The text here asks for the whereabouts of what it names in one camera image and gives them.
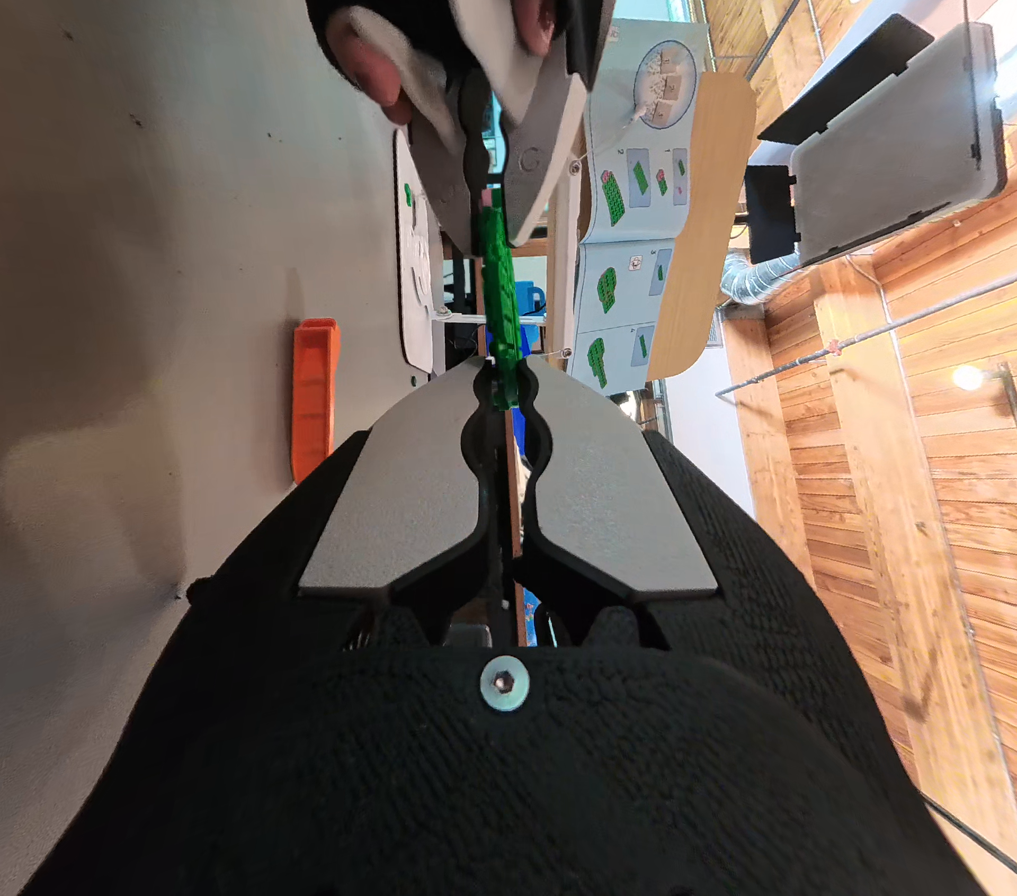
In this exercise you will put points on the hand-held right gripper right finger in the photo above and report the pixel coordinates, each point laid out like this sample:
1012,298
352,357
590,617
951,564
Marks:
612,507

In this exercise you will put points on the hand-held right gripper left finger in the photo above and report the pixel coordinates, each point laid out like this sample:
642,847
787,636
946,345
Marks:
397,507

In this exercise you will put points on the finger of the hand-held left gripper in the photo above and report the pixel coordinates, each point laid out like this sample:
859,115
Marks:
544,149
441,185

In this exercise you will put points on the green lego plate assembly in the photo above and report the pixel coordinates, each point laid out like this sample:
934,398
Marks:
500,292

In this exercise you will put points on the lego instruction booklet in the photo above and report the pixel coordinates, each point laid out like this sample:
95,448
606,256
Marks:
635,276

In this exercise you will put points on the orange brick separator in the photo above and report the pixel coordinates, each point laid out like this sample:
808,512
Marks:
314,403

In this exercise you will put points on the blue felt bag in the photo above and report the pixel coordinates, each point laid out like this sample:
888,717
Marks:
531,296

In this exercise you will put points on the white wooden book stand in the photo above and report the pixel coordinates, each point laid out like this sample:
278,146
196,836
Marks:
711,197

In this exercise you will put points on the metal ceiling pipe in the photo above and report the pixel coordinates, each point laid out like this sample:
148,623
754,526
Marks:
866,334

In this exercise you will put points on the grey hanging panel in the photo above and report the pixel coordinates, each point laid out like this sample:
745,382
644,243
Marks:
890,149

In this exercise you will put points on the silver ventilation duct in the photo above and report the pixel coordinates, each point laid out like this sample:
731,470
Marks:
755,280

